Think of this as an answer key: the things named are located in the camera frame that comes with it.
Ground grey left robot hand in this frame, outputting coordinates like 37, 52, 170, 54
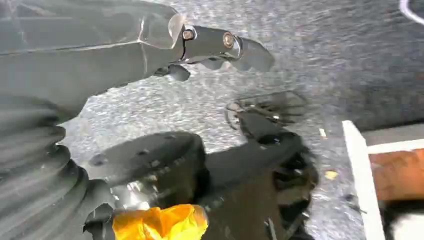
0, 0, 276, 240

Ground black robot leg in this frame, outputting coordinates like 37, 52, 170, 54
203, 91, 321, 240

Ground white desk crossbar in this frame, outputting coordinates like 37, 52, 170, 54
366, 138, 424, 155

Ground brown cardboard box under desk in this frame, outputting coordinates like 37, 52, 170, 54
368, 149, 424, 202

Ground white plastic bag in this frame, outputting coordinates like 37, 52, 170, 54
387, 212, 424, 240

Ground white floor cable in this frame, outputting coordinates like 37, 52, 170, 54
398, 0, 424, 26

